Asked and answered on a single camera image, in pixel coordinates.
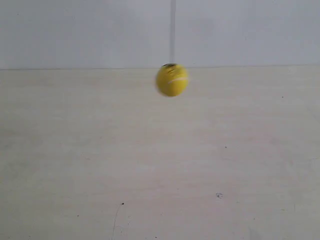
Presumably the thin black hanging string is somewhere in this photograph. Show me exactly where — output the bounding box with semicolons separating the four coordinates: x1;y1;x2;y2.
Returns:
169;0;176;65

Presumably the yellow tennis ball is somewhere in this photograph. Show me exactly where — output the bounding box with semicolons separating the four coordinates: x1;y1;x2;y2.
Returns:
155;63;189;97

